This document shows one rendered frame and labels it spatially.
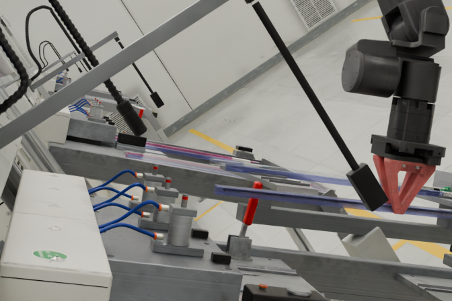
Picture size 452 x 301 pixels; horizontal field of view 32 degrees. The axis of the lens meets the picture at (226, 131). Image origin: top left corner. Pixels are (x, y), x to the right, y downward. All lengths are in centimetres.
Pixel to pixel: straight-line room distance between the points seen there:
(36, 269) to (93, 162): 127
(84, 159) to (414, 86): 98
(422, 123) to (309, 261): 26
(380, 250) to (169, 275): 78
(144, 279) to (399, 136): 46
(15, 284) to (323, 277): 65
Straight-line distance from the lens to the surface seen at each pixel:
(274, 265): 108
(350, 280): 117
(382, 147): 106
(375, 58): 103
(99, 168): 183
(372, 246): 144
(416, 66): 105
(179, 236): 76
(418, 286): 113
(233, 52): 868
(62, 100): 71
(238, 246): 107
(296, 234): 271
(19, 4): 848
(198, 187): 187
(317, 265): 114
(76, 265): 59
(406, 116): 105
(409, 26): 106
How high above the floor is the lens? 138
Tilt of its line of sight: 11 degrees down
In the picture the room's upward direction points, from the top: 33 degrees counter-clockwise
